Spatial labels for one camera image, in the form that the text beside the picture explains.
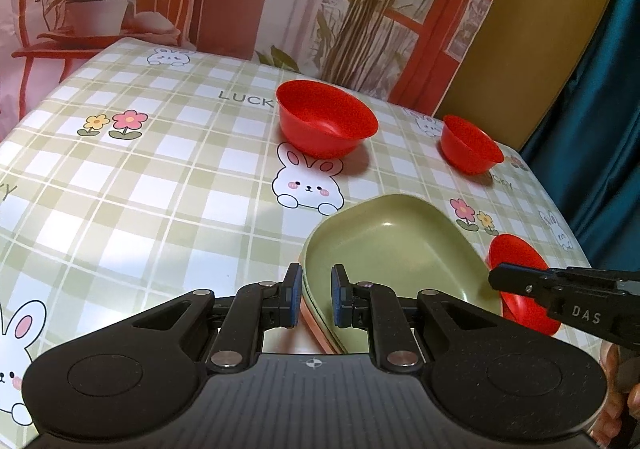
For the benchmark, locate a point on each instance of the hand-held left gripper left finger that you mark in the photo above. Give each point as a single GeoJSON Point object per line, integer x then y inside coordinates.
{"type": "Point", "coordinates": [294, 296]}

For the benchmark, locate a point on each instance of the green plate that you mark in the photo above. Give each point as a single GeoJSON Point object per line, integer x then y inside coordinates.
{"type": "Point", "coordinates": [400, 249]}

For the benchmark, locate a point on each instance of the pink plate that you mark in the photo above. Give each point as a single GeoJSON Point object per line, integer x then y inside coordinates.
{"type": "Point", "coordinates": [315, 326]}

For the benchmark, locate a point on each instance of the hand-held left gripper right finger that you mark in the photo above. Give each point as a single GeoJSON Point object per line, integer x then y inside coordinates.
{"type": "Point", "coordinates": [340, 299]}

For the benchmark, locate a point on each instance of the green checked bunny tablecloth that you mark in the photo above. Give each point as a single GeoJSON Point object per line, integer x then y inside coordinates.
{"type": "Point", "coordinates": [165, 189]}

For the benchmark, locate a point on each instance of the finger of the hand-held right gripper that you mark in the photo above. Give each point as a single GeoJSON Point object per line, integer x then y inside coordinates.
{"type": "Point", "coordinates": [520, 281]}

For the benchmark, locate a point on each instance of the small red bowl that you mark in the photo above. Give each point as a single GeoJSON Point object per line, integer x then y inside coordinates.
{"type": "Point", "coordinates": [470, 144]}

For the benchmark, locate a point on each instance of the large red bowl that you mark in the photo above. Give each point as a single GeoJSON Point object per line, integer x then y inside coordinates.
{"type": "Point", "coordinates": [325, 121]}

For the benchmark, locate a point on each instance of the person's right hand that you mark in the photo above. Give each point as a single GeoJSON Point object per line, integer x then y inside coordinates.
{"type": "Point", "coordinates": [612, 409]}

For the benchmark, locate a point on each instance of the teal curtain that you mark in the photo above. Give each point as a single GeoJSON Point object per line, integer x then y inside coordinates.
{"type": "Point", "coordinates": [595, 139]}

